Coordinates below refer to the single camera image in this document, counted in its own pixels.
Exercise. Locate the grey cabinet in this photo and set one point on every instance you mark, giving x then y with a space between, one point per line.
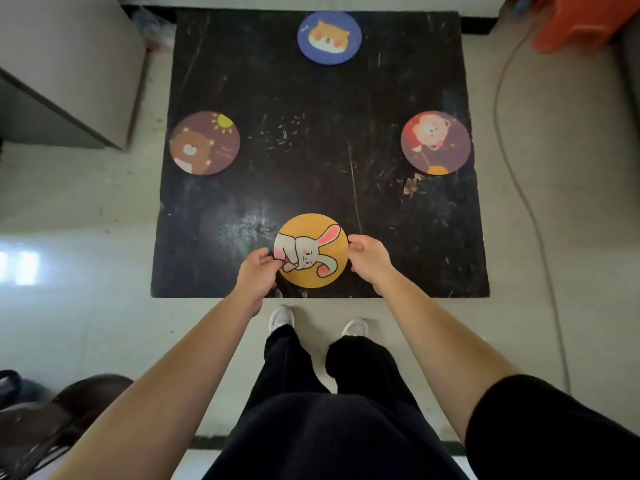
65 69

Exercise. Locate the orange plastic stool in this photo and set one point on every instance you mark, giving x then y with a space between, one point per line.
582 19

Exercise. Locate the clear plastic bag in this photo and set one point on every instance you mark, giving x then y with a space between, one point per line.
147 27

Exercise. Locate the person's black trousers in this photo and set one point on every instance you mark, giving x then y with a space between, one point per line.
330 409

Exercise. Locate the person's right forearm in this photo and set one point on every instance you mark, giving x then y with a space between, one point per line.
437 344

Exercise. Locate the person's white right shoe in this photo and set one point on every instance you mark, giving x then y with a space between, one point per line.
355 327

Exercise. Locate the person's right fingers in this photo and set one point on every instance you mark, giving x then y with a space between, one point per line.
355 250

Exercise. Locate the person's left forearm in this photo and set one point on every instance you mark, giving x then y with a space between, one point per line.
165 389

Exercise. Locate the person's left fingers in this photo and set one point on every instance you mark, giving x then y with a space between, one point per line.
274 262

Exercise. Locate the blue round cat mat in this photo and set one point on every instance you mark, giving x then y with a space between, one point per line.
329 37

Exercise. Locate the person's right hand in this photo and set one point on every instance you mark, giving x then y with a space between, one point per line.
371 258

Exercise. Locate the brown round bear mat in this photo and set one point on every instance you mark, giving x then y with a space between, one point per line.
204 143

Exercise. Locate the yellow round rabbit mat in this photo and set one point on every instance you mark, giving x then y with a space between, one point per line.
312 250

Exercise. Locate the person's black right sleeve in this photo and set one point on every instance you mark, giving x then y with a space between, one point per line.
550 429

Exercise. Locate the purple round lion mat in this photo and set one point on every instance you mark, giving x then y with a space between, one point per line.
436 142

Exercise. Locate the person's left hand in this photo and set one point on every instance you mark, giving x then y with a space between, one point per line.
256 275

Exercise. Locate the person's white left shoe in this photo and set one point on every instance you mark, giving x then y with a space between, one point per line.
281 318

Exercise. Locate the person's white shoe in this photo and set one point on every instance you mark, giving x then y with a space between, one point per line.
281 318
355 327

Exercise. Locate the dark brown chair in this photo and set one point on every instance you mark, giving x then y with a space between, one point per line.
45 424

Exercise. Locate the black square table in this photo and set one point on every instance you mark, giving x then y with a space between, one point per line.
320 154

